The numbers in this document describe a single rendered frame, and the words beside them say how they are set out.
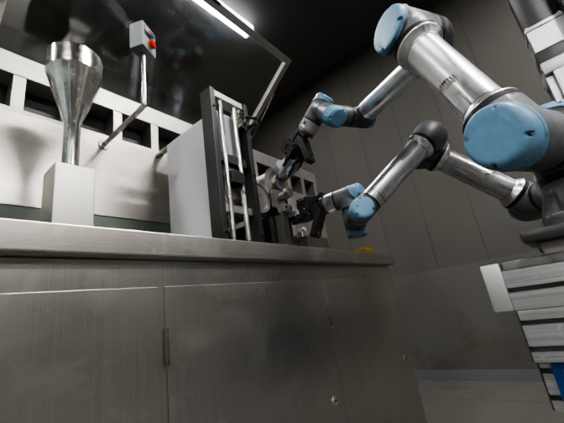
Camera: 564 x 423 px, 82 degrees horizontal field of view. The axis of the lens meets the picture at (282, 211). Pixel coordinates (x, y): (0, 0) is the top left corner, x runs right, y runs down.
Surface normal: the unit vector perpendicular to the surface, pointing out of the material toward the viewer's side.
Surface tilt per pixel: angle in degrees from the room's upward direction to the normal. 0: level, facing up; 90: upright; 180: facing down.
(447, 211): 90
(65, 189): 90
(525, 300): 90
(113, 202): 90
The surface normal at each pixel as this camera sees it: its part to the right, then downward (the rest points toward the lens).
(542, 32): -0.66, -0.13
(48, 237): 0.76, -0.29
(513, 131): -0.88, 0.13
